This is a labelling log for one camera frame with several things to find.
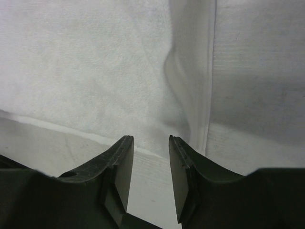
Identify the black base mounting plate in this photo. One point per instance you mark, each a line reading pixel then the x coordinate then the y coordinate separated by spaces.
pixel 130 221

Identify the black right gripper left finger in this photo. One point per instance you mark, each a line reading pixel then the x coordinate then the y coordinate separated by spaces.
pixel 94 195

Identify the white terry towel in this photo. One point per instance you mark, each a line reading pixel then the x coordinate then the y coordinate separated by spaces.
pixel 110 67

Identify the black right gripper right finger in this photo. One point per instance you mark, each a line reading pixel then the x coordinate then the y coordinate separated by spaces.
pixel 209 196

